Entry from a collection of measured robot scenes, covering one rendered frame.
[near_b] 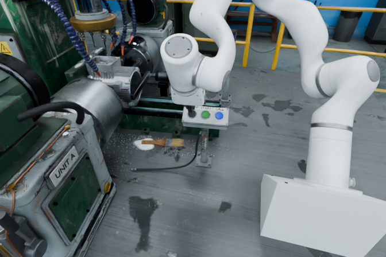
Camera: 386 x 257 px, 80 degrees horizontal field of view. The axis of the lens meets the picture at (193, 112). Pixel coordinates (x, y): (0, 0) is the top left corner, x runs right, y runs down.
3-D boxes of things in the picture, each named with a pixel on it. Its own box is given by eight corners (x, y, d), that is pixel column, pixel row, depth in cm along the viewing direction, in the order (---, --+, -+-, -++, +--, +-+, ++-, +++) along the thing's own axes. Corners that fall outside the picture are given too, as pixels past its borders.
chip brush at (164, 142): (141, 146, 109) (140, 144, 108) (142, 139, 113) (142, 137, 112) (184, 147, 108) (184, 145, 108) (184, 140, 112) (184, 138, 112)
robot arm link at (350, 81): (325, 133, 84) (331, 71, 87) (385, 134, 67) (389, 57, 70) (302, 127, 79) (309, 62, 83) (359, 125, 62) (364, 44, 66)
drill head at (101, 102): (21, 185, 77) (-19, 127, 62) (80, 120, 106) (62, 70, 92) (91, 194, 74) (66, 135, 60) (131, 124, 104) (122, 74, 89)
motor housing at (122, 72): (92, 110, 112) (82, 75, 101) (109, 91, 127) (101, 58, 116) (132, 113, 110) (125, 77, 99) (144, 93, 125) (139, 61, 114)
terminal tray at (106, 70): (89, 78, 107) (85, 63, 102) (99, 69, 115) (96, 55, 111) (113, 80, 105) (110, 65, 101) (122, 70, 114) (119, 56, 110)
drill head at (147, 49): (108, 89, 131) (97, 46, 116) (133, 61, 164) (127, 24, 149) (150, 92, 128) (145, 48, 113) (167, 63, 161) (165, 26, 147)
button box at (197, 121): (182, 126, 88) (181, 121, 83) (185, 109, 91) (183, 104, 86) (227, 130, 86) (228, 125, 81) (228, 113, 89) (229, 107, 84)
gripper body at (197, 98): (205, 71, 64) (205, 90, 75) (169, 69, 66) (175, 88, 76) (202, 95, 62) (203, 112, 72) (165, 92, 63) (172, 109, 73)
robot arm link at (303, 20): (349, 101, 73) (305, 106, 88) (366, 81, 77) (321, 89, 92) (269, -44, 64) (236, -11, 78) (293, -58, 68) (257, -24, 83)
